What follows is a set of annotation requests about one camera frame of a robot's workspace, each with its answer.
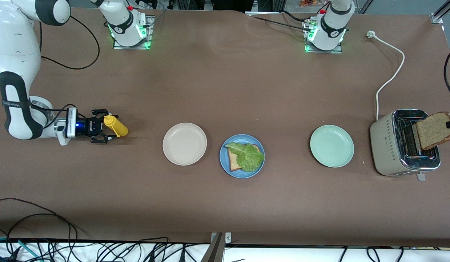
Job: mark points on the yellow squeeze sauce bottle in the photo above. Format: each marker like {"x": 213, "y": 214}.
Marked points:
{"x": 119, "y": 127}

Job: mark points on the brown bread slice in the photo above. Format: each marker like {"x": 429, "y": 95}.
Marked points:
{"x": 234, "y": 163}
{"x": 434, "y": 129}

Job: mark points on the green lettuce leaf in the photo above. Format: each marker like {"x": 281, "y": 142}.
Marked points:
{"x": 250, "y": 158}

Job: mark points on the pale green round plate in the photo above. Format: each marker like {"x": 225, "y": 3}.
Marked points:
{"x": 332, "y": 146}

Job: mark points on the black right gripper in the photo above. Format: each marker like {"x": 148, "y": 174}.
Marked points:
{"x": 88, "y": 127}

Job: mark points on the beige chrome toaster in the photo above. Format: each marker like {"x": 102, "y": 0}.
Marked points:
{"x": 383, "y": 145}

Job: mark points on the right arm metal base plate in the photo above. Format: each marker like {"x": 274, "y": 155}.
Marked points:
{"x": 132, "y": 47}

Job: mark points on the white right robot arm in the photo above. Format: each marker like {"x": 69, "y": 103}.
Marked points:
{"x": 14, "y": 43}

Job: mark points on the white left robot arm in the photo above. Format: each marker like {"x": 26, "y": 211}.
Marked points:
{"x": 330, "y": 25}

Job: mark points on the aluminium frame profile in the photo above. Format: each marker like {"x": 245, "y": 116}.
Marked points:
{"x": 437, "y": 16}

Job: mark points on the blue round plate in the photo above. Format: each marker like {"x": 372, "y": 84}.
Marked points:
{"x": 223, "y": 158}

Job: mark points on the metal table edge bracket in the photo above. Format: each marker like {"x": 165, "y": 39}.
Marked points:
{"x": 217, "y": 251}

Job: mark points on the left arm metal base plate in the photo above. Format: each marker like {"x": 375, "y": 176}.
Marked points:
{"x": 323, "y": 52}

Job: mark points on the beige round plate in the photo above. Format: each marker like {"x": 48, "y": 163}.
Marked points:
{"x": 185, "y": 144}

